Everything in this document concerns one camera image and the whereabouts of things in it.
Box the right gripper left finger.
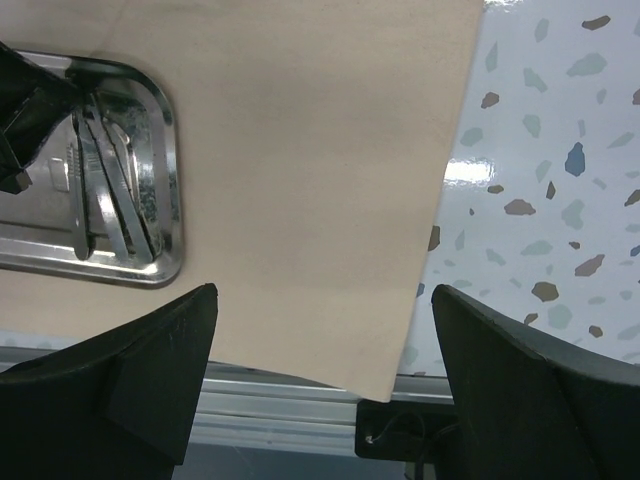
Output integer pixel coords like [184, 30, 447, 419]
[1, 283, 218, 479]

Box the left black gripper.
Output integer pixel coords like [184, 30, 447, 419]
[1, 45, 82, 195]

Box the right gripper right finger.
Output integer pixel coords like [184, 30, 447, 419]
[432, 285, 639, 479]

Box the steel instrument tray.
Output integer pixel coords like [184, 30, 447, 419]
[1, 51, 183, 288]

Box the beige cloth wrap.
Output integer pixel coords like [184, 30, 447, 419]
[1, 1, 483, 401]

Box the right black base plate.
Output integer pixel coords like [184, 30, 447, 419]
[354, 400, 471, 479]

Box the steel scalpel handle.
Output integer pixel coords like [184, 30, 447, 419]
[67, 111, 94, 261]
[88, 98, 154, 264]

